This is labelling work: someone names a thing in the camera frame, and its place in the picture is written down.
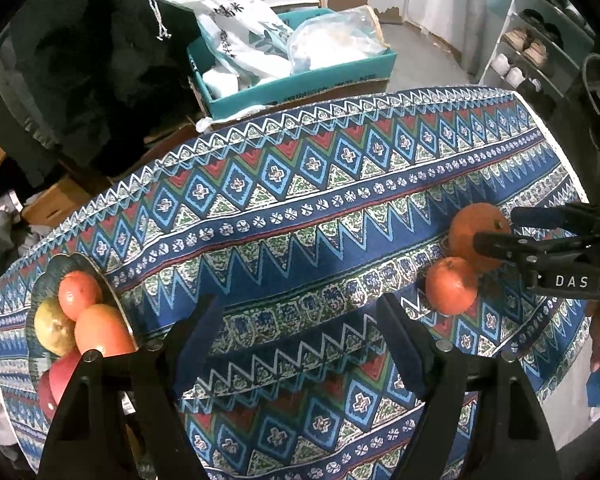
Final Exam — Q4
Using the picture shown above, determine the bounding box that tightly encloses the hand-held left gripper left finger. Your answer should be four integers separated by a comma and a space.
37, 294, 226, 480

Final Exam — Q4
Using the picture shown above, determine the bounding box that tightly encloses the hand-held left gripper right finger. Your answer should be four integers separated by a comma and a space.
375, 292, 556, 480

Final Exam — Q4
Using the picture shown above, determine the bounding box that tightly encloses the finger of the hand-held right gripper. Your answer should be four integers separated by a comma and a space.
510, 203, 600, 237
472, 230, 600, 273

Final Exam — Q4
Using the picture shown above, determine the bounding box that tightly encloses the orange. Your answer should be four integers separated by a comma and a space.
73, 304, 137, 358
448, 202, 513, 273
424, 256, 480, 316
57, 270, 105, 322

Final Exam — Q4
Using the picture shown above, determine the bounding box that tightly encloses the red apple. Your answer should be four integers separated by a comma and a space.
36, 370, 63, 423
50, 349, 88, 386

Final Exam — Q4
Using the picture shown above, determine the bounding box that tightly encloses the green yellow pear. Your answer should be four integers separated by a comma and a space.
34, 296, 78, 356

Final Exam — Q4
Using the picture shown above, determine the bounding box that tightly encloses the scalloped glass plate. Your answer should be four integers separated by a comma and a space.
25, 252, 137, 413

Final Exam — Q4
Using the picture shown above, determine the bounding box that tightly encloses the blue patterned tablecloth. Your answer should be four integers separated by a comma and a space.
0, 85, 593, 480

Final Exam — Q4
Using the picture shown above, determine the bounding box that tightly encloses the black shoe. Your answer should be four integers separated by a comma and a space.
522, 9, 561, 36

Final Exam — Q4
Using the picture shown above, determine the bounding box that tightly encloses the brown cardboard box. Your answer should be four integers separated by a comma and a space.
22, 180, 96, 226

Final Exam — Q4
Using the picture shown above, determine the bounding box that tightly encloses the white shoe rack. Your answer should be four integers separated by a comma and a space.
480, 0, 600, 106

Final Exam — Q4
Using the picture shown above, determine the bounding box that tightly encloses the teal cardboard box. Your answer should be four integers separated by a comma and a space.
187, 35, 398, 121

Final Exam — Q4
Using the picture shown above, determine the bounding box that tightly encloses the clear plastic bag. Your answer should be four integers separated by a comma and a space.
287, 5, 391, 76

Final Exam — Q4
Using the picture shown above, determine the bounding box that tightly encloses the dark clothing pile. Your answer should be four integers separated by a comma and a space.
0, 0, 201, 186

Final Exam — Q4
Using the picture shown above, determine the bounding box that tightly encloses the white leaf-print bag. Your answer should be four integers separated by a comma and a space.
122, 0, 301, 81

